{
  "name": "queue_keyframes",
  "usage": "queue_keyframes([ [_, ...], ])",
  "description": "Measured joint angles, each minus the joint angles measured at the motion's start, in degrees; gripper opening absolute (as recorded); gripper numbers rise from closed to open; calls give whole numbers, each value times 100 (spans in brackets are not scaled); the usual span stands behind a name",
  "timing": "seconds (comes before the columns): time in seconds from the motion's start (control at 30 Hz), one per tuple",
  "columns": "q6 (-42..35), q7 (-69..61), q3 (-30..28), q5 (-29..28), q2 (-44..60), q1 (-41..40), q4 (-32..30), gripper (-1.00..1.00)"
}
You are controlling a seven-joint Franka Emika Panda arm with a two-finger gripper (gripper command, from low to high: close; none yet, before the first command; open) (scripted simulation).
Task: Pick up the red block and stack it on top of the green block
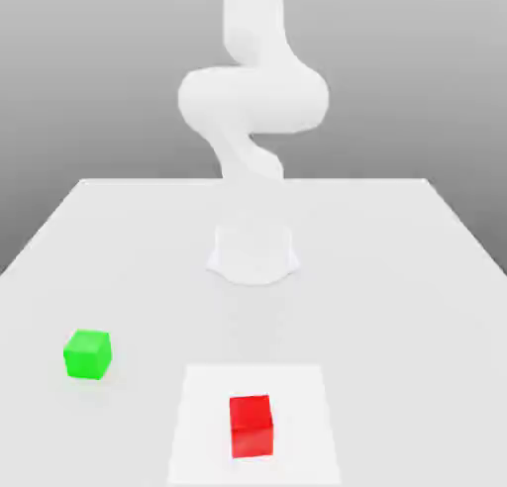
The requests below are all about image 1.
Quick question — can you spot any small green cube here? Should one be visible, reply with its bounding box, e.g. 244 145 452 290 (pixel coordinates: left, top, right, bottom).
62 329 114 381

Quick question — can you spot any small red cube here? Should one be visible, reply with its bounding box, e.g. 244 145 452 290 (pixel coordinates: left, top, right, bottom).
228 394 275 459

